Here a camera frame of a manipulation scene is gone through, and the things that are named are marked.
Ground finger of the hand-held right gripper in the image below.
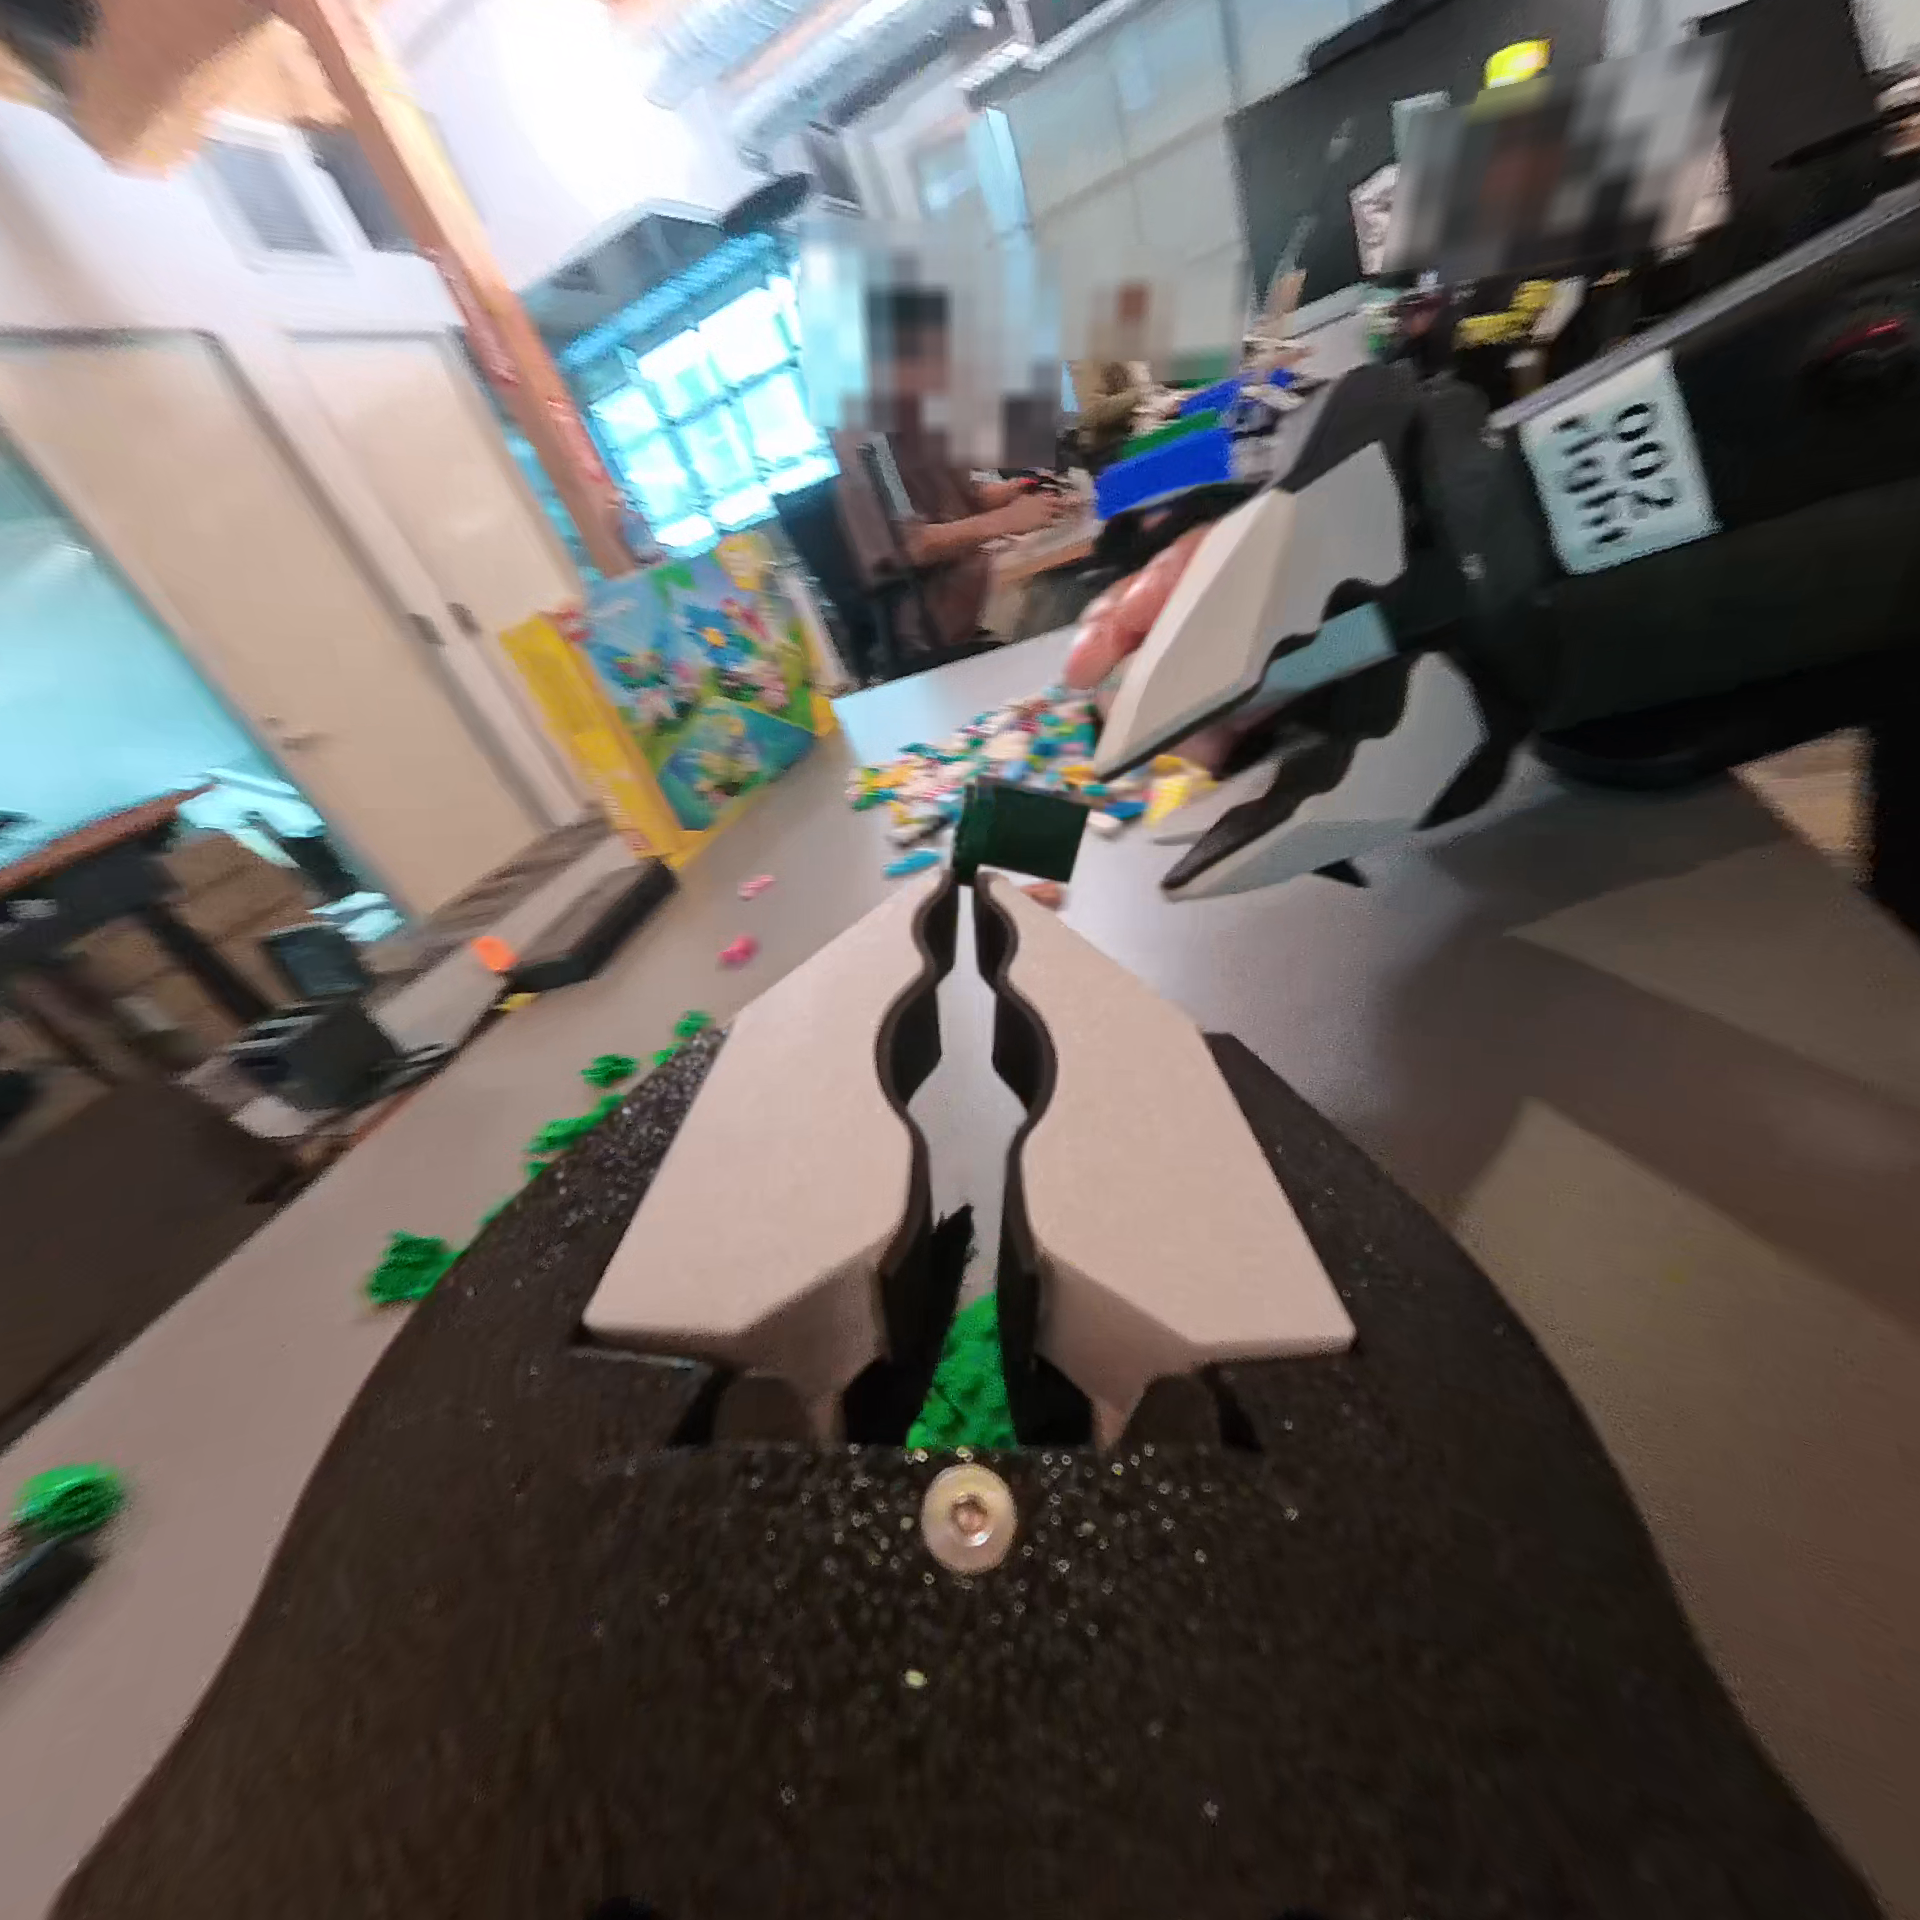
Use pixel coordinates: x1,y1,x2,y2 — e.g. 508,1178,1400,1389
1158,645,1520,906
1093,440,1414,783

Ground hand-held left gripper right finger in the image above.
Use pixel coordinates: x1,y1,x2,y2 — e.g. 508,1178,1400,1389
971,871,1361,1444

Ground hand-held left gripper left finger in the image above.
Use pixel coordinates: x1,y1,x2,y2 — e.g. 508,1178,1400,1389
579,866,974,1413

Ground dark green square plate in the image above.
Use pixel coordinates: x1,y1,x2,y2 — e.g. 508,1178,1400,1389
952,780,1086,887

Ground wooden top desk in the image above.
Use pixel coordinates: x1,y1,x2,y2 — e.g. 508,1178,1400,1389
0,780,213,902

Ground person's right hand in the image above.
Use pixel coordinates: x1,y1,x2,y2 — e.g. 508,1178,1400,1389
1065,525,1256,783

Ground blue storage bin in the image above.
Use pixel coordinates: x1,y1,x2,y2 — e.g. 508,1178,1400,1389
1093,434,1244,520

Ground black long case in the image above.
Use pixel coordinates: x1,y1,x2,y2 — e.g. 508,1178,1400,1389
510,860,682,994

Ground pile of multicoloured bricks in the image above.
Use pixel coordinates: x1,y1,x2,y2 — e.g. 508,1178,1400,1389
843,682,1256,884

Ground scattered small green bricks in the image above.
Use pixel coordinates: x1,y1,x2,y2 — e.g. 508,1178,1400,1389
363,1007,723,1310

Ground dark equipment box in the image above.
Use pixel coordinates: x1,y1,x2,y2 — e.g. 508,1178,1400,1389
187,919,460,1119

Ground colourful toy box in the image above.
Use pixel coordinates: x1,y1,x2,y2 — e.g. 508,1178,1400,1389
499,527,841,868

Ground white double door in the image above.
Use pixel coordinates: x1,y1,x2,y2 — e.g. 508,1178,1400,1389
0,326,590,922

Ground green round brick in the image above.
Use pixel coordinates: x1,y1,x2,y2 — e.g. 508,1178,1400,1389
12,1459,133,1542

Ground black box with blue edge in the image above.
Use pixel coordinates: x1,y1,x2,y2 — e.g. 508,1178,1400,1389
0,1528,105,1655

